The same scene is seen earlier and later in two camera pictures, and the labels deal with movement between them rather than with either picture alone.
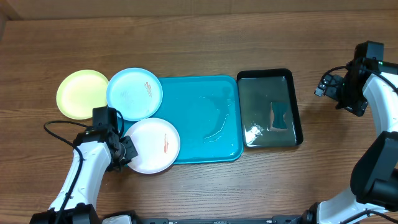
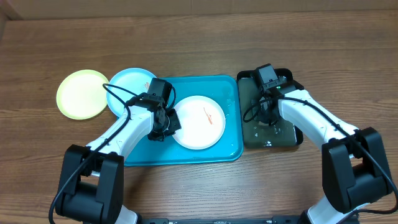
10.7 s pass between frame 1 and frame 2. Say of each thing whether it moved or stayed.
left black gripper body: moved
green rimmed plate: stayed
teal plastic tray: stayed
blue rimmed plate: stayed
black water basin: stayed
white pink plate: moved
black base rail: stayed
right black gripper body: moved
